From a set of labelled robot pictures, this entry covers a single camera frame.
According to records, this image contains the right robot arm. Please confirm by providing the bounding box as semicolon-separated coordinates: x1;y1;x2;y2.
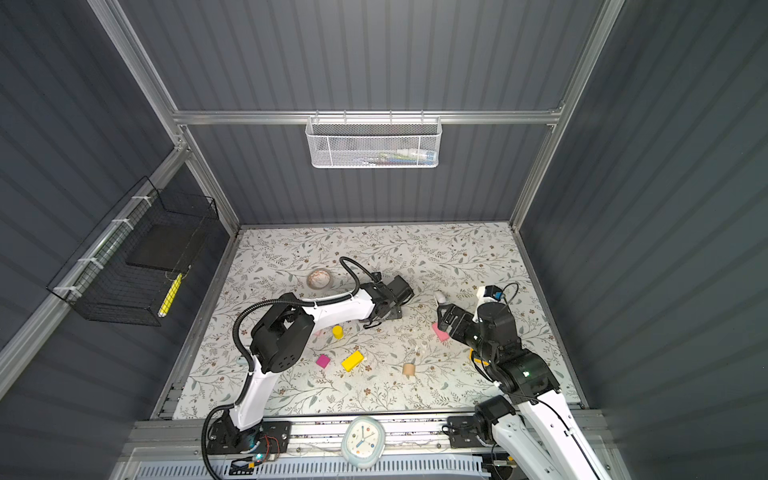
437;297;610;479

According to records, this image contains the roll of clear tape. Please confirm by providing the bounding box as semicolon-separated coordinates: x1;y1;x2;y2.
306;268;333;290

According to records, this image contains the yellow marker pen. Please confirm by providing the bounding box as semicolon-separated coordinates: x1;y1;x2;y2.
157;273;184;318

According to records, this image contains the black wire basket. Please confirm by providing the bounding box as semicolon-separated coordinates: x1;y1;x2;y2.
47;179;219;327

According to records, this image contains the pink rectangular block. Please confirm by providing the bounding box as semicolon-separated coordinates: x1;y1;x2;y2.
431;323;450;342

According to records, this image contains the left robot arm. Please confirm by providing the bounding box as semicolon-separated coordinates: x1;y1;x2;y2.
228;275;414;432

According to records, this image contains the white wire mesh basket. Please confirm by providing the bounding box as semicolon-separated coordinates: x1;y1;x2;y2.
305;118;443;169

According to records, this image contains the yellow rectangular block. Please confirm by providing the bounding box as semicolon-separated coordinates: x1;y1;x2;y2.
341;350;365;372

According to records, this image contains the black corrugated cable hose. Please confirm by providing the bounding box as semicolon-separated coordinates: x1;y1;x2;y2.
200;256;382;480

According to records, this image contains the magenta square block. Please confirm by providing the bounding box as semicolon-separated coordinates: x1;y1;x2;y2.
316;354;331;369

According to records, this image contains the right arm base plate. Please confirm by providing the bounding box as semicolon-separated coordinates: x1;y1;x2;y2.
441;415;495;449

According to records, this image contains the black foam pad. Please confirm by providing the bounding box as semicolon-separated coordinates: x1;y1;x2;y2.
126;225;207;273

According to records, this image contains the white round clock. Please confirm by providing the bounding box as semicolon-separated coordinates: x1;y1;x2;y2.
341;416;386;469

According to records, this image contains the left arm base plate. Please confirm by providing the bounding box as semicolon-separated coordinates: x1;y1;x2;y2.
206;419;292;455

